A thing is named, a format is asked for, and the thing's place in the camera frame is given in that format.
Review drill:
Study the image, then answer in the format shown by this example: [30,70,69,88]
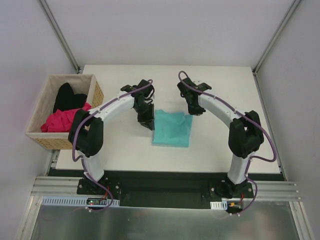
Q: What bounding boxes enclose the teal t shirt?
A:
[152,110,193,148]

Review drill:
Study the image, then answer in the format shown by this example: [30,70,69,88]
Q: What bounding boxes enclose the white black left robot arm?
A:
[68,79,155,195]

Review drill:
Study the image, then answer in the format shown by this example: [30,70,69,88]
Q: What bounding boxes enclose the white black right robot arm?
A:
[177,77,264,199]

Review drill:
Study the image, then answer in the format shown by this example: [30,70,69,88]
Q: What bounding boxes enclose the black t shirt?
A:
[53,82,88,113]

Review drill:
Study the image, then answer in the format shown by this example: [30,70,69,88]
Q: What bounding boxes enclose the wicker laundry basket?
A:
[26,74,104,150]

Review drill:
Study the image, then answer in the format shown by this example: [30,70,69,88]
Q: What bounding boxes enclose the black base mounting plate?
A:
[76,170,254,209]

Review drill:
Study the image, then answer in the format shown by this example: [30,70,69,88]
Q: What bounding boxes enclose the pink t shirt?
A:
[40,102,92,133]

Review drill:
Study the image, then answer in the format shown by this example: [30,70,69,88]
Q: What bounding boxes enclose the right white cable duct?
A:
[209,200,243,211]

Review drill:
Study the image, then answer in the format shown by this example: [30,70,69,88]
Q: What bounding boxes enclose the white cable duct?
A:
[42,196,120,208]
[209,200,243,211]

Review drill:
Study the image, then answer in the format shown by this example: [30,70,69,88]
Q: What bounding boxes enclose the aluminium front frame rail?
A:
[34,168,302,202]

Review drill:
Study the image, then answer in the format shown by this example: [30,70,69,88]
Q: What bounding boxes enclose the left rear aluminium post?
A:
[37,0,82,74]

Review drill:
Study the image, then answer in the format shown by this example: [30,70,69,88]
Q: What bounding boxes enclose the aluminium post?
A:
[37,0,82,74]
[252,0,303,76]

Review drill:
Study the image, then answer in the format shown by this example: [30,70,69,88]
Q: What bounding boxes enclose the left white cable duct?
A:
[42,196,120,208]

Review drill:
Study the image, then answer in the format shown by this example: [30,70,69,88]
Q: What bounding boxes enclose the right rear aluminium post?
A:
[252,0,303,76]

